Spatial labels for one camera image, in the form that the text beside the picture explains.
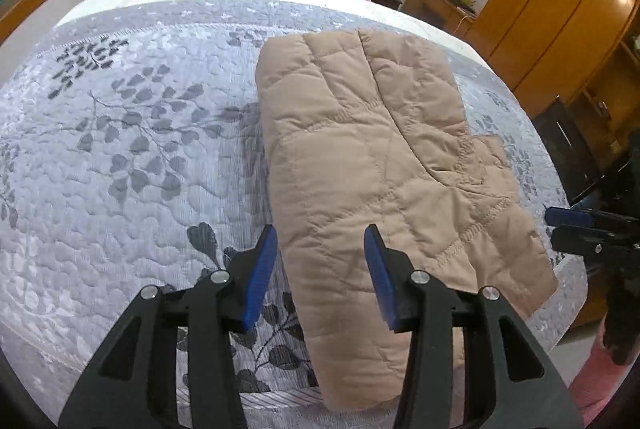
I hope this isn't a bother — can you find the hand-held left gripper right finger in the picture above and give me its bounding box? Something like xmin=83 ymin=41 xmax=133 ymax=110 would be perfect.
xmin=363 ymin=224 xmax=586 ymax=429

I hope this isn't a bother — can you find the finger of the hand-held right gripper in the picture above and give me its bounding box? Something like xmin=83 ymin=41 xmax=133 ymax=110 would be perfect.
xmin=550 ymin=224 xmax=609 ymax=259
xmin=545 ymin=206 xmax=599 ymax=227

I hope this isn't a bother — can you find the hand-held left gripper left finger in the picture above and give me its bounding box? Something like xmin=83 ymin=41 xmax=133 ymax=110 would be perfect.
xmin=57 ymin=224 xmax=278 ymax=429

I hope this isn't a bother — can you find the beige quilted jacket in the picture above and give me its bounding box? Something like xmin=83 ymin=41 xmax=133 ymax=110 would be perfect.
xmin=255 ymin=28 xmax=559 ymax=412

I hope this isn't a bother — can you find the person's right forearm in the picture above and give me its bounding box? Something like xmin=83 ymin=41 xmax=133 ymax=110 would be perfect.
xmin=570 ymin=309 xmax=637 ymax=426

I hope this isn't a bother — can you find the grey leaf-print bedspread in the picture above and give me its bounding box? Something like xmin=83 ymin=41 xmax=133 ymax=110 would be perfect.
xmin=0 ymin=0 xmax=588 ymax=429

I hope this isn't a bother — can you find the wooden desk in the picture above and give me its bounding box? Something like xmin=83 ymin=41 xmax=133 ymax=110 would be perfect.
xmin=400 ymin=0 xmax=477 ymax=36

